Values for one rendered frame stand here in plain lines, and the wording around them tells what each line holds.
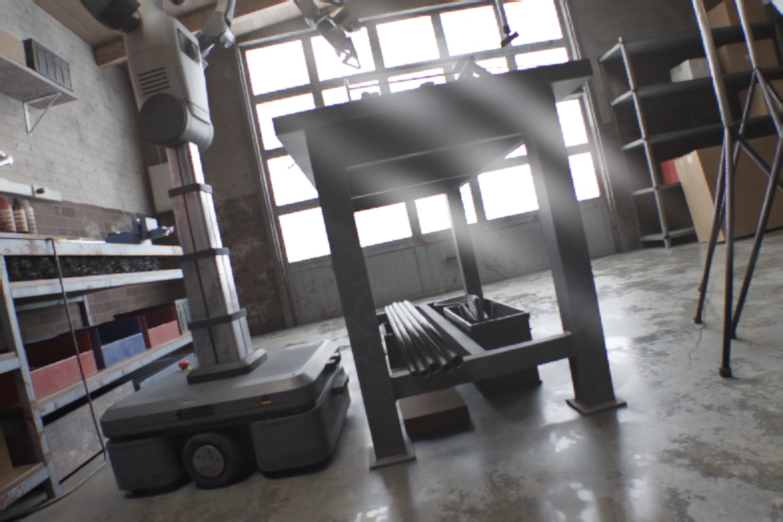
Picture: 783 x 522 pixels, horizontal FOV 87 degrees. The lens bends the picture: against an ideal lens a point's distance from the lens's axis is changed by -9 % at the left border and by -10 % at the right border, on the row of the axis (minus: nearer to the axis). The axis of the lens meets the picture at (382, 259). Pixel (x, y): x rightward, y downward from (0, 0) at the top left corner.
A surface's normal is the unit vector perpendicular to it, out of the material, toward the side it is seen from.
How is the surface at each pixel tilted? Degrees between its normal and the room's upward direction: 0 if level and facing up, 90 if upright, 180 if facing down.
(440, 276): 90
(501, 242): 90
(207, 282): 90
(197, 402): 45
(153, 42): 90
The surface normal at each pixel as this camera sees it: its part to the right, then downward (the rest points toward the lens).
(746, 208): 0.02, -0.14
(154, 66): -0.02, 0.20
